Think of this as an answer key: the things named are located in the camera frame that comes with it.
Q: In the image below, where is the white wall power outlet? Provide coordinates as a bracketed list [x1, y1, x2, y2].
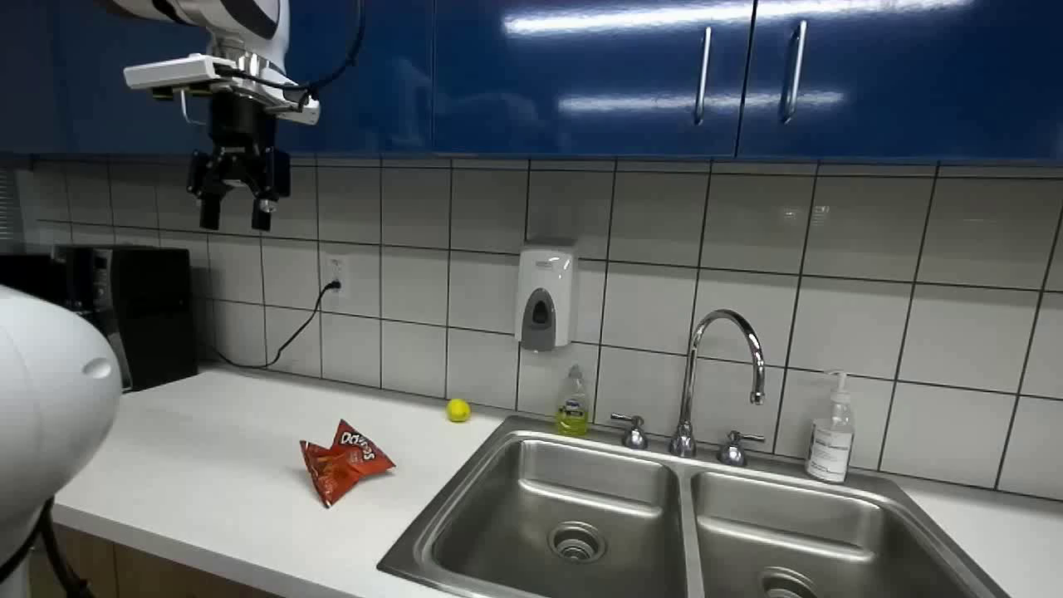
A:
[320, 249, 355, 320]

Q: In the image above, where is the green sponge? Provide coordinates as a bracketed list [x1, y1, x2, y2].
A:
[551, 363, 597, 438]

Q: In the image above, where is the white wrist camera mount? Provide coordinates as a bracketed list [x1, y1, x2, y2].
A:
[121, 51, 325, 130]

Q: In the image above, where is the chrome gooseneck faucet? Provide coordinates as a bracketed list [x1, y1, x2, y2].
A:
[667, 305, 772, 459]

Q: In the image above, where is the red snack packet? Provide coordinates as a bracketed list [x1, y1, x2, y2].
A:
[296, 420, 399, 513]

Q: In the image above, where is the thick black base cable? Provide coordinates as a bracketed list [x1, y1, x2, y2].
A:
[0, 494, 94, 598]

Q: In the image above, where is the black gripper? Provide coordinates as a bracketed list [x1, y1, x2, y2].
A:
[185, 92, 294, 237]

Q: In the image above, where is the silver cabinet door handle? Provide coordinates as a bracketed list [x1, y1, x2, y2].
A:
[692, 24, 719, 130]
[778, 18, 814, 127]

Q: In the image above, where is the white wall soap dispenser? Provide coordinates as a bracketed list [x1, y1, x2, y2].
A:
[515, 245, 579, 356]

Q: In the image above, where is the black appliance power cord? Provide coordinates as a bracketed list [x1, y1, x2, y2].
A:
[214, 278, 345, 376]

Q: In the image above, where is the black countertop appliance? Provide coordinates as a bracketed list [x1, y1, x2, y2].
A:
[109, 244, 203, 393]

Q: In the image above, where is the chrome faucet knob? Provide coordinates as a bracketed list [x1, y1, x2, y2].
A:
[711, 430, 769, 470]
[609, 413, 653, 451]

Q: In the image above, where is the stainless steel double sink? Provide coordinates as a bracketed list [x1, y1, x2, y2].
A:
[376, 416, 1010, 598]

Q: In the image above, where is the clear pump soap bottle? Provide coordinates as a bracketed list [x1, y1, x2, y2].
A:
[804, 370, 858, 485]

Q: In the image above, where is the blue upper cabinet door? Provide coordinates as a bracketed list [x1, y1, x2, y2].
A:
[0, 0, 433, 160]
[425, 0, 756, 163]
[734, 0, 1063, 171]

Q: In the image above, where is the wooden lower cabinet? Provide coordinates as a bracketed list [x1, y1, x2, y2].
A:
[28, 522, 283, 598]

